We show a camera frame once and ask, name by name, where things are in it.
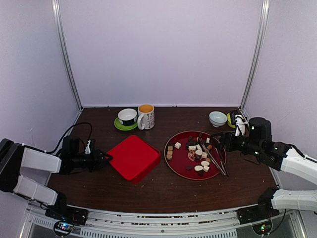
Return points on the white oval chocolate lower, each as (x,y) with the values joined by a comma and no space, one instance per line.
(198,168)

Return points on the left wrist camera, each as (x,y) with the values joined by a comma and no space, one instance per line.
(90,147)

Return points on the metal base rail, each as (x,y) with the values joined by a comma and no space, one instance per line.
(210,224)

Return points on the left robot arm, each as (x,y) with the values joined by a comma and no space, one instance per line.
(16,159)

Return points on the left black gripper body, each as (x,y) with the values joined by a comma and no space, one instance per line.
(90,161)

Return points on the red chocolate box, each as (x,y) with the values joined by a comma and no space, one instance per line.
(148,163)

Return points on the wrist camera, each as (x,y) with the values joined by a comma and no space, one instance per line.
(90,147)
(240,122)

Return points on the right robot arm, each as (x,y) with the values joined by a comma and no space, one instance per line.
(279,156)

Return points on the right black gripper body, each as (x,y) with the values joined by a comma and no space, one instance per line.
(232,147)

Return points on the red box lid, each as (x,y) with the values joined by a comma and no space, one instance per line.
(127,155)

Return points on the metal tongs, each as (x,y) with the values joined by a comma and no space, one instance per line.
(219,165)

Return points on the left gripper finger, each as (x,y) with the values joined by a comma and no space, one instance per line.
(101,164)
(104,156)

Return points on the tan square chocolate lower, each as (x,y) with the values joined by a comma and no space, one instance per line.
(169,154)

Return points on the white round chocolate centre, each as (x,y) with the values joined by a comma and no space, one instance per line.
(199,152)

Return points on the white square chocolate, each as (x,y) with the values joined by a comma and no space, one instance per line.
(177,145)

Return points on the white and dark cup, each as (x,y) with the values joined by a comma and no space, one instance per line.
(127,116)

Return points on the light blue bowl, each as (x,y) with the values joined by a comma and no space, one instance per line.
(217,118)

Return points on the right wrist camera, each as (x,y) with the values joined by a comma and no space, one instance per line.
(240,122)

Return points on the white patterned mug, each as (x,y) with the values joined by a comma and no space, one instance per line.
(146,117)

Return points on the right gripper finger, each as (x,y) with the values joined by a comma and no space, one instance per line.
(220,146)
(218,135)

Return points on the lime green bowl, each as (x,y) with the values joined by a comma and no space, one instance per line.
(229,121)

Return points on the green saucer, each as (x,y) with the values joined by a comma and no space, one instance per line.
(121,127)

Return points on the round red tray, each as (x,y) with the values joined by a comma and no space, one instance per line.
(182,157)

